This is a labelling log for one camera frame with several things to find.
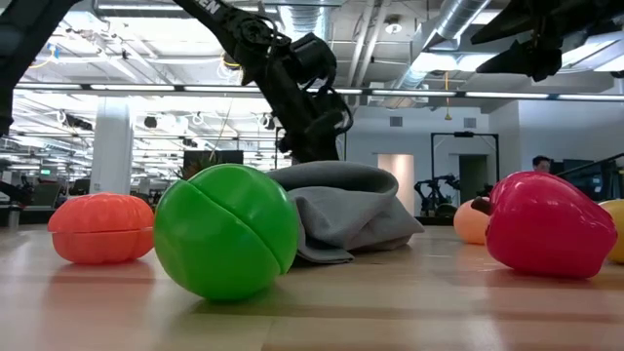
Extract orange toy pumpkin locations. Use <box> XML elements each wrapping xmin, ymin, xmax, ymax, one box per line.
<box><xmin>47</xmin><ymin>191</ymin><xmax>156</xmax><ymax>265</ymax></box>

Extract black screen panel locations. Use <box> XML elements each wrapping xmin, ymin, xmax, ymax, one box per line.
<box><xmin>182</xmin><ymin>149</ymin><xmax>245</xmax><ymax>179</ymax></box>

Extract peach toy fruit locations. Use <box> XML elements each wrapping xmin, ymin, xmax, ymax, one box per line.
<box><xmin>452</xmin><ymin>197</ymin><xmax>491</xmax><ymax>246</ymax></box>

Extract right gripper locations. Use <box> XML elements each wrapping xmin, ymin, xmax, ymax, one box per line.
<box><xmin>470</xmin><ymin>0</ymin><xmax>624</xmax><ymax>83</ymax></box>

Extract grey cloth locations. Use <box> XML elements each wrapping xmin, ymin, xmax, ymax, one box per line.
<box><xmin>265</xmin><ymin>160</ymin><xmax>425</xmax><ymax>265</ymax></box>

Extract black frame stand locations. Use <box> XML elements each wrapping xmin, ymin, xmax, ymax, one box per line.
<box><xmin>430</xmin><ymin>131</ymin><xmax>501</xmax><ymax>196</ymax></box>

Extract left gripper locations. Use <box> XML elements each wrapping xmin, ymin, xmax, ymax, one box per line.
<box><xmin>228</xmin><ymin>12</ymin><xmax>355</xmax><ymax>166</ymax></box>

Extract green two-part toy fruit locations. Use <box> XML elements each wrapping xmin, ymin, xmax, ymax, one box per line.
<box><xmin>153</xmin><ymin>163</ymin><xmax>300</xmax><ymax>301</ymax></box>

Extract black beam with light strips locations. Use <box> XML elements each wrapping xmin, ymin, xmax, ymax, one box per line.
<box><xmin>14</xmin><ymin>82</ymin><xmax>624</xmax><ymax>102</ymax></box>

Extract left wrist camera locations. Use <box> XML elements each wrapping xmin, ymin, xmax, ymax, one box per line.
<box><xmin>291</xmin><ymin>31</ymin><xmax>338</xmax><ymax>80</ymax></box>

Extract yellow toy lemon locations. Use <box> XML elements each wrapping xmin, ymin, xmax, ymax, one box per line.
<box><xmin>598</xmin><ymin>198</ymin><xmax>624</xmax><ymax>265</ymax></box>

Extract silver ceiling air duct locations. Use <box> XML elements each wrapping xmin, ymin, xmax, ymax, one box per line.
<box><xmin>277</xmin><ymin>3</ymin><xmax>333</xmax><ymax>162</ymax></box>
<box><xmin>384</xmin><ymin>0</ymin><xmax>491</xmax><ymax>106</ymax></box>

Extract dark background monitors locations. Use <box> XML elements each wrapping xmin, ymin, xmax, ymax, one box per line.
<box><xmin>549</xmin><ymin>158</ymin><xmax>624</xmax><ymax>202</ymax></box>

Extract red toy bell pepper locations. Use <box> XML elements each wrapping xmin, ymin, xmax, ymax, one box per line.
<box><xmin>470</xmin><ymin>170</ymin><xmax>619</xmax><ymax>280</ymax></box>

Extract potted succulent plant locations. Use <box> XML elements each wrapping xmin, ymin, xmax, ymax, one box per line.
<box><xmin>173</xmin><ymin>154</ymin><xmax>220</xmax><ymax>181</ymax></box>

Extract white pillar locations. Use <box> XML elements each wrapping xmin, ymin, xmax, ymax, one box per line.
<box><xmin>90</xmin><ymin>96</ymin><xmax>136</xmax><ymax>196</ymax></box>

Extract person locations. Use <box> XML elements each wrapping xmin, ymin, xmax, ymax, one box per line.
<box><xmin>530</xmin><ymin>154</ymin><xmax>552</xmax><ymax>175</ymax></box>

